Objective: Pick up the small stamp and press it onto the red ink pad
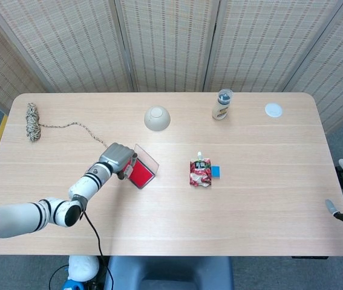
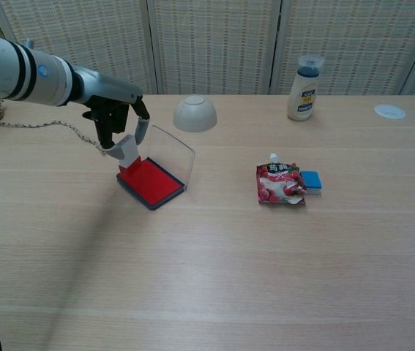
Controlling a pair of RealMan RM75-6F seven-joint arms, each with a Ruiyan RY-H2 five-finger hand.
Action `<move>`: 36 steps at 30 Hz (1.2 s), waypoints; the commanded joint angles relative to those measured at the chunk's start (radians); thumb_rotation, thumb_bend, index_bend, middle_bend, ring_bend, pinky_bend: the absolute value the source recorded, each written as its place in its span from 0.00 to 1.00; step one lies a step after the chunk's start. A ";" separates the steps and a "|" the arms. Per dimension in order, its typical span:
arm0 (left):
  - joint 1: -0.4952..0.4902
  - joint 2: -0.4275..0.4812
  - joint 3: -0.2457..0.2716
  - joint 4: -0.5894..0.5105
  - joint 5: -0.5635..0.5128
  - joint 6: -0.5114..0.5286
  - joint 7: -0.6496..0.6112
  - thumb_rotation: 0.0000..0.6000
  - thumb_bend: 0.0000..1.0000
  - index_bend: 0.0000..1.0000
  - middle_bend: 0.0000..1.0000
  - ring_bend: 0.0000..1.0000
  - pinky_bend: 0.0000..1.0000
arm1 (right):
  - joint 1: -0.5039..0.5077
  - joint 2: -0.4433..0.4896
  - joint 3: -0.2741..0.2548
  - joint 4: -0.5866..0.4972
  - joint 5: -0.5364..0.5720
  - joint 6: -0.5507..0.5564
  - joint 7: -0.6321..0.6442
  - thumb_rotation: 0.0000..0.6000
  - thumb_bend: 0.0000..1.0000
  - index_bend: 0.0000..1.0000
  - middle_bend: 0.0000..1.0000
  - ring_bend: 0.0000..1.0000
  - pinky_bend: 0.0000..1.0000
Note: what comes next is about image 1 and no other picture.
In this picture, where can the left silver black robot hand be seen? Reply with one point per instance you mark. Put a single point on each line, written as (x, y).
(116, 157)

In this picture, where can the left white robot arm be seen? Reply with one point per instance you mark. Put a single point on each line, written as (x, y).
(86, 184)

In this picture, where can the red ink pad case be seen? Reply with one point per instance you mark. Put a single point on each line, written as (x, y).
(142, 175)

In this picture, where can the beige upturned bowl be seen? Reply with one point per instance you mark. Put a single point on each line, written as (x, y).
(157, 118)

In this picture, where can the red drink pouch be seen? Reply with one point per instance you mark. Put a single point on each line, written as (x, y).
(201, 173)

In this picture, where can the small blue block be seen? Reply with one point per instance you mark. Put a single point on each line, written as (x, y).
(216, 171)

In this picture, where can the cream bottle with clear cap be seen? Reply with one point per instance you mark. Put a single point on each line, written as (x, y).
(221, 108)

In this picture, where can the white robot body shell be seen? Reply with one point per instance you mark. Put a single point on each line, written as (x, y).
(82, 267)

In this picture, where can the bamboo folding screen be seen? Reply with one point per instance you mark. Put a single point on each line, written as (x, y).
(165, 45)

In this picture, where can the blue-grey chair seat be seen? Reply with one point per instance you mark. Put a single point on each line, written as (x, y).
(168, 272)

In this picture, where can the blue plastic part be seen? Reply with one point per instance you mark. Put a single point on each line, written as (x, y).
(71, 285)

